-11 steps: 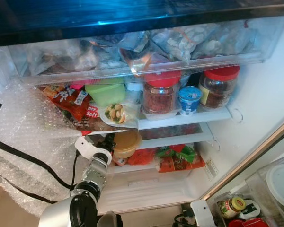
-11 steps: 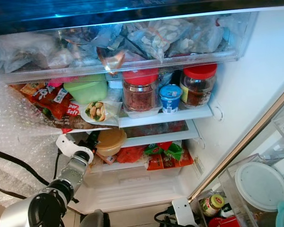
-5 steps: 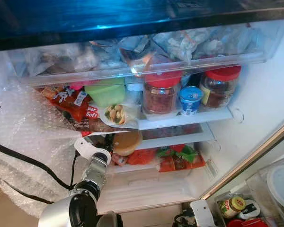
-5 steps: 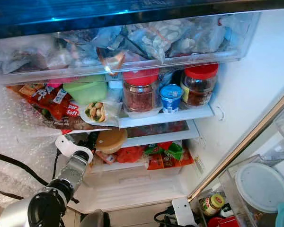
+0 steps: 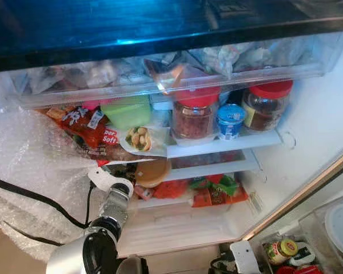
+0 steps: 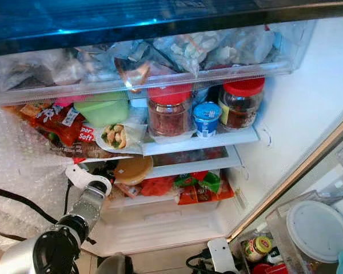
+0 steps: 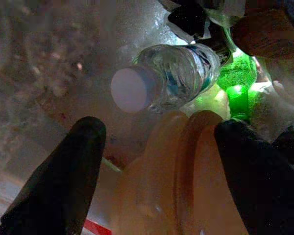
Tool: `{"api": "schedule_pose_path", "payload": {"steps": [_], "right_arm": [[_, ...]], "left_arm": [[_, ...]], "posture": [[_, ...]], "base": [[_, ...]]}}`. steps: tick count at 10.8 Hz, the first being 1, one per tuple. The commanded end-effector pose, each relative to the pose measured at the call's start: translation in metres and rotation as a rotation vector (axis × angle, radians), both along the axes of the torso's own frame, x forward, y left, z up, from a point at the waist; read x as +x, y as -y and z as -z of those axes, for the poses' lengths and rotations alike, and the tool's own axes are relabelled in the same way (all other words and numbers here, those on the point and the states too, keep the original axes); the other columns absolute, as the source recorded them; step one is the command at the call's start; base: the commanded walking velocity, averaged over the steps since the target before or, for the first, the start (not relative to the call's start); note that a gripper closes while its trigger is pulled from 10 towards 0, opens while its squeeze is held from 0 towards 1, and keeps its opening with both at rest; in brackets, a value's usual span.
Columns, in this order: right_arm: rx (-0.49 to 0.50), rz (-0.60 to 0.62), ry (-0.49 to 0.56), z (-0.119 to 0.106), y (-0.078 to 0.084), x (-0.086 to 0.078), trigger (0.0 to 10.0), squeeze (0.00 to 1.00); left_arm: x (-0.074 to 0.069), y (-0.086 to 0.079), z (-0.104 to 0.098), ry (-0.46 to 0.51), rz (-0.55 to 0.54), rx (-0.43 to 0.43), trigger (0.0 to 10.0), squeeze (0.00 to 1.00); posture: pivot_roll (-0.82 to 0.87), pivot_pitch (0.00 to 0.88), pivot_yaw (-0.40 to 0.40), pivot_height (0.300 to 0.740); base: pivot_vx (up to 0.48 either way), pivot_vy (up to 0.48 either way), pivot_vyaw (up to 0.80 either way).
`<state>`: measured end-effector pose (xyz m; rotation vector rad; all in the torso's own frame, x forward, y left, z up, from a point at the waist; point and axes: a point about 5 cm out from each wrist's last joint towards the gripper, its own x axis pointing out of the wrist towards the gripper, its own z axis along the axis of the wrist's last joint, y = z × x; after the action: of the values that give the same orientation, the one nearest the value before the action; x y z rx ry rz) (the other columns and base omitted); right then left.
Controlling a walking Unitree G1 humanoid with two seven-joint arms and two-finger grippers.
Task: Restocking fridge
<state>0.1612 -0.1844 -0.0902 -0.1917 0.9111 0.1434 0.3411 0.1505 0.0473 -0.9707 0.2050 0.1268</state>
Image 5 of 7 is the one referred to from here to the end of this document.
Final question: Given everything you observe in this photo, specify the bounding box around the fridge body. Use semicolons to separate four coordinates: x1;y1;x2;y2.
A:
240;150;343;274

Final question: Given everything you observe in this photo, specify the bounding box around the wrapped nut packet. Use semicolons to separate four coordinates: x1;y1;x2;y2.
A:
119;126;171;158

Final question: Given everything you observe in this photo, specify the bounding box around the red snack packet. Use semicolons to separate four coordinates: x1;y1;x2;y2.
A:
153;180;189;199

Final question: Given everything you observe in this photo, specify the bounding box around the green plastic container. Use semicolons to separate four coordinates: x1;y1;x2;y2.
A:
100;96;152;131

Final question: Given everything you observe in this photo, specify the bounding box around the red snack bag white script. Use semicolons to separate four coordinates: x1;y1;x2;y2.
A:
43;106;123;160

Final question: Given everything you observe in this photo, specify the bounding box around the red-lid jar of chili flakes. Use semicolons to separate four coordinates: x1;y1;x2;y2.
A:
171;87;221;140

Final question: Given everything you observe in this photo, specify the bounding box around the red green packet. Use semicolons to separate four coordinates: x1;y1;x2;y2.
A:
189;174;249;207

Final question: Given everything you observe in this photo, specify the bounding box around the grey robot left leg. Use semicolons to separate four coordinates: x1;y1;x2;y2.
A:
117;256;150;274

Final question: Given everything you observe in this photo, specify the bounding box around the bubble wrap sheet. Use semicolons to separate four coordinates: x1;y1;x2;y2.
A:
0;108;112;260

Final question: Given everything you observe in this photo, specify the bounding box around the blue white yogurt cup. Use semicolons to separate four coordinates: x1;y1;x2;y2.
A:
217;104;246;140

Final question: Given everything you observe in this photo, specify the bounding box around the clear container with white lid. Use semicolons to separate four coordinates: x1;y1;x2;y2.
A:
300;194;343;269

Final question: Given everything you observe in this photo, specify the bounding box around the red-lid jar with dark contents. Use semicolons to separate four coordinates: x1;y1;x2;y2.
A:
242;80;294;133

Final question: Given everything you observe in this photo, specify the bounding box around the clear bag of frozen food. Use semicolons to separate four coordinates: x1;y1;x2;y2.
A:
203;43;309;78

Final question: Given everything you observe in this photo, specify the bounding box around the yellow-lid jar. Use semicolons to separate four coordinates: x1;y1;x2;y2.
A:
263;239;299;264

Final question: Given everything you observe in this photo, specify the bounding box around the clear door bin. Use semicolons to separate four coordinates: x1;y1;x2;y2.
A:
6;31;339;109

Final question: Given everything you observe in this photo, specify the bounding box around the red lid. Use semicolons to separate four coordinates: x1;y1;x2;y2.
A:
277;264;324;274

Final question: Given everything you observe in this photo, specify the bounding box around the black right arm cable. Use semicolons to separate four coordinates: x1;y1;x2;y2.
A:
210;257;238;274

